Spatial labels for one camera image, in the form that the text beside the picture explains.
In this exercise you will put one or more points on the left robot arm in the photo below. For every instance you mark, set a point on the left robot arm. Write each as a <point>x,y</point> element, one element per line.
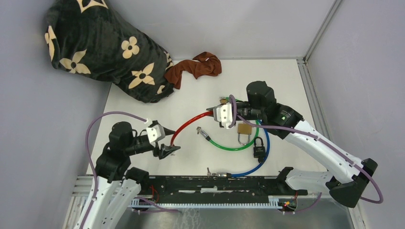
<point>115,183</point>

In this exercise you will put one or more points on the brown towel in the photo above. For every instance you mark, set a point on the brown towel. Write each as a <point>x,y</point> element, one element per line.
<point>202,64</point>

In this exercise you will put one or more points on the red cable lock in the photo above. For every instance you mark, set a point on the red cable lock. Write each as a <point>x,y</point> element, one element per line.
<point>187,123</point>

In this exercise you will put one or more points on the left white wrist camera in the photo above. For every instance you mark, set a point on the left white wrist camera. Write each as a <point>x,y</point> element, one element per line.
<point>153,132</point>

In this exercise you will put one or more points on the small brass padlock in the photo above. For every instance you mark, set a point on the small brass padlock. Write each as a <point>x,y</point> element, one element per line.
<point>223,100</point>

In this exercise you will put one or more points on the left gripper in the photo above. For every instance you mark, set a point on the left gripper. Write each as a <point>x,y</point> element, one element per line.
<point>165,150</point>

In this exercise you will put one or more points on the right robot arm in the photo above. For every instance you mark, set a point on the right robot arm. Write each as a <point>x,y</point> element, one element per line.
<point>347,178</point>

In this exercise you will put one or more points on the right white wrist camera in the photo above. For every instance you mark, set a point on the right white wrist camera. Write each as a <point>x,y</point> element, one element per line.
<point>225,115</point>

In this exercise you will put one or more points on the green cable lock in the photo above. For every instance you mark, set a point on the green cable lock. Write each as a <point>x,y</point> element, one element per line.
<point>250,141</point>

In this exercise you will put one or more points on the black floral plush blanket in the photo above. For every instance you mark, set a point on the black floral plush blanket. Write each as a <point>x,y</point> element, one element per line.
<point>90,38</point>

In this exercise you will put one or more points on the black padlock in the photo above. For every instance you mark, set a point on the black padlock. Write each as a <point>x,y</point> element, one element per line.
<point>259,151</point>

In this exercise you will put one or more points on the blue cable lock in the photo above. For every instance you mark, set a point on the blue cable lock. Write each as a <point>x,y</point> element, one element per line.
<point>243,174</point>

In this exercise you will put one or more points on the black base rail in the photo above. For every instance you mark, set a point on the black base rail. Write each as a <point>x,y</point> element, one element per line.
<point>216,190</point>

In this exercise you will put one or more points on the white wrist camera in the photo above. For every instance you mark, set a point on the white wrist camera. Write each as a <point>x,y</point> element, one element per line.
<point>225,115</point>
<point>153,132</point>

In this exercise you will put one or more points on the aluminium frame rail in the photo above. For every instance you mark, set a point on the aluminium frame rail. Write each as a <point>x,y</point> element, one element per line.
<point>315,106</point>

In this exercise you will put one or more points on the white cable duct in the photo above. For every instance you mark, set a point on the white cable duct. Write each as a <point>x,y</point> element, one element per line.
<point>270,204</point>

